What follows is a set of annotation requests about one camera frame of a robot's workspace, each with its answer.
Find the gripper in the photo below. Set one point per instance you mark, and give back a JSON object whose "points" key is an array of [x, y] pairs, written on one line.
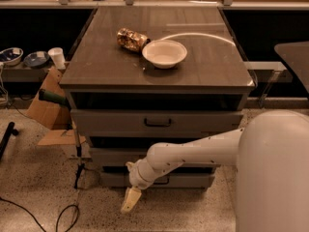
{"points": [[136, 177]]}

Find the grey bottom drawer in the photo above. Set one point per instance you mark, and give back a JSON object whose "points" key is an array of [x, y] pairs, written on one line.
{"points": [[171, 181]]}

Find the grey drawer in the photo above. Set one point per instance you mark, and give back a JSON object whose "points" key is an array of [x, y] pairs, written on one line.
{"points": [[167, 124], [119, 157], [171, 181]]}

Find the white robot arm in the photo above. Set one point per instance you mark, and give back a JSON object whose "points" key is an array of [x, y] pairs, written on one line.
{"points": [[271, 155]]}

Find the grey middle drawer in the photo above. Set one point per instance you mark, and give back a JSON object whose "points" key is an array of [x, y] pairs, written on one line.
{"points": [[119, 157]]}

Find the grey top drawer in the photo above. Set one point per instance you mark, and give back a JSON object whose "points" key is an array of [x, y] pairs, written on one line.
{"points": [[167, 124]]}

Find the cardboard box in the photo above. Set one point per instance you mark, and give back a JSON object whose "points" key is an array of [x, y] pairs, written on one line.
{"points": [[53, 116]]}

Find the black stand leg left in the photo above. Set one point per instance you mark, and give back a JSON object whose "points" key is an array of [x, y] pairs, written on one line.
{"points": [[10, 130]]}

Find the glass jar with snacks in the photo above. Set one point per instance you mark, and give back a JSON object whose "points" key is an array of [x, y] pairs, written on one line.
{"points": [[132, 40]]}

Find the white paper cup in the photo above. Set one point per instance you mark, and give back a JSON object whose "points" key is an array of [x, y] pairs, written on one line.
{"points": [[57, 56]]}

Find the blue bowl on shelf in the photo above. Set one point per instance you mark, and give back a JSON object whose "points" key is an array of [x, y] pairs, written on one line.
{"points": [[36, 60]]}

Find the blue white bowl far left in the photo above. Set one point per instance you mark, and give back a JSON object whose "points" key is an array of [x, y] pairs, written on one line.
{"points": [[11, 56]]}

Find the dark side table top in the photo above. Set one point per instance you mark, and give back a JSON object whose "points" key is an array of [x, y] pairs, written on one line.
{"points": [[295, 56]]}

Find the green handled tool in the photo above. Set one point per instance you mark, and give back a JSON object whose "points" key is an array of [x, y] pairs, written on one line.
{"points": [[48, 96]]}

